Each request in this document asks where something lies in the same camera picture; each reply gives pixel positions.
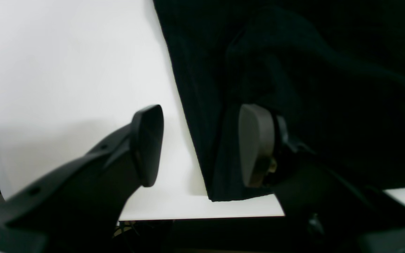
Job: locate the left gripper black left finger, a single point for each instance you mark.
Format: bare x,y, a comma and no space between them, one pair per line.
74,208

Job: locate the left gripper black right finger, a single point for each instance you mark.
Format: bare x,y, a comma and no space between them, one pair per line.
331,212

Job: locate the black t-shirt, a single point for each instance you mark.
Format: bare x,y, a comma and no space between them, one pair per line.
335,70

